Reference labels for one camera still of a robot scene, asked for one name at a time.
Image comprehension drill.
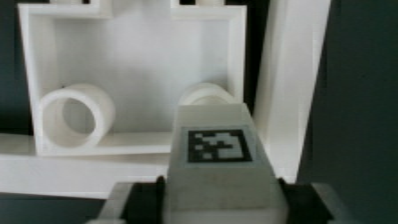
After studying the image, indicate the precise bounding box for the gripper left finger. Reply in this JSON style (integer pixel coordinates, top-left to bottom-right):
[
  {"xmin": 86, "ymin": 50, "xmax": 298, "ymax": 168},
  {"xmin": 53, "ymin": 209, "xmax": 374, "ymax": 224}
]
[{"xmin": 86, "ymin": 182, "xmax": 133, "ymax": 224}]

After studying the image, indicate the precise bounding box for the white chair seat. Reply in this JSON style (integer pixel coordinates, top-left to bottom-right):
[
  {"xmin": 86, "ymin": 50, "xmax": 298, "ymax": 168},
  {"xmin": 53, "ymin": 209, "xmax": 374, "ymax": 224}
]
[{"xmin": 17, "ymin": 0, "xmax": 246, "ymax": 156}]

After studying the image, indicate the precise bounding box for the white chair leg with marker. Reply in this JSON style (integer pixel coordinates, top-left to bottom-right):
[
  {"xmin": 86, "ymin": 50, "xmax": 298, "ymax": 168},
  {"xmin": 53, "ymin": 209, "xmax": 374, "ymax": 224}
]
[{"xmin": 159, "ymin": 82, "xmax": 284, "ymax": 224}]

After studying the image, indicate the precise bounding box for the white U-shaped fence frame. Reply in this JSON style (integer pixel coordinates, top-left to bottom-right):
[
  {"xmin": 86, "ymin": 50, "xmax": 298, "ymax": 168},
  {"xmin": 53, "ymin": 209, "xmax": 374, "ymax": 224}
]
[{"xmin": 0, "ymin": 0, "xmax": 330, "ymax": 198}]

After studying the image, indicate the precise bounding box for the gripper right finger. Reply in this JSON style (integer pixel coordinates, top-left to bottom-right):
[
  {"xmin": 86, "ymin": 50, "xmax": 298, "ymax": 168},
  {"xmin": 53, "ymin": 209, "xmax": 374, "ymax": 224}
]
[{"xmin": 312, "ymin": 183, "xmax": 362, "ymax": 224}]

